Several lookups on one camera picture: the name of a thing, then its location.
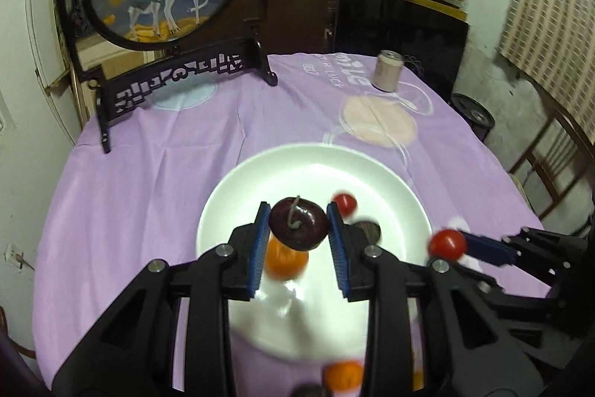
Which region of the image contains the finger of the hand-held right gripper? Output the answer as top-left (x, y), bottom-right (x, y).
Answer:
top-left (465, 268), bottom-right (554, 314)
top-left (458, 227), bottom-right (565, 286)

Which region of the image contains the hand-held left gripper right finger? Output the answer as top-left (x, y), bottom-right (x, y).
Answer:
top-left (325, 202), bottom-right (544, 397)

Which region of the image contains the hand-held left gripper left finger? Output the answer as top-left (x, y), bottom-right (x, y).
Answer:
top-left (51, 202), bottom-right (273, 397)

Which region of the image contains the red cherry tomato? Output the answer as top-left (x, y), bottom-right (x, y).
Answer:
top-left (331, 192), bottom-right (358, 216)
top-left (428, 228), bottom-right (468, 261)

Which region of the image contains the dark red cherry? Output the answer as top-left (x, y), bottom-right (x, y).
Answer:
top-left (268, 196), bottom-right (331, 252)

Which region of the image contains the white round plate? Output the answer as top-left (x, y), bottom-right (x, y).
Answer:
top-left (196, 143), bottom-right (431, 361)

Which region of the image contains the dark purple plum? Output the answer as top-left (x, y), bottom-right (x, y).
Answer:
top-left (292, 383), bottom-right (328, 397)
top-left (351, 219), bottom-right (383, 244)

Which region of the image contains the wooden chair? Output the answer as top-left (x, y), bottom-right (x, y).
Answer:
top-left (509, 90), bottom-right (595, 236)

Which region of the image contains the purple printed tablecloth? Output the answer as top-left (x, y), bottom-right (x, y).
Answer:
top-left (44, 50), bottom-right (547, 397)

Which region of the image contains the pale drink can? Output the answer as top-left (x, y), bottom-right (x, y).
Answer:
top-left (372, 50), bottom-right (404, 93)

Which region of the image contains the black flat monitor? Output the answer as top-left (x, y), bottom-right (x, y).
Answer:
top-left (331, 0), bottom-right (469, 101)

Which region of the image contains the checkered cloth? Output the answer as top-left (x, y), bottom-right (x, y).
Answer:
top-left (496, 0), bottom-right (595, 100)

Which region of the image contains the white door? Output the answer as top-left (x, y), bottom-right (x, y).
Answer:
top-left (0, 0), bottom-right (83, 156)

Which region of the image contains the white wall outlet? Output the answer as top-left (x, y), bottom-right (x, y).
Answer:
top-left (4, 243), bottom-right (25, 270)

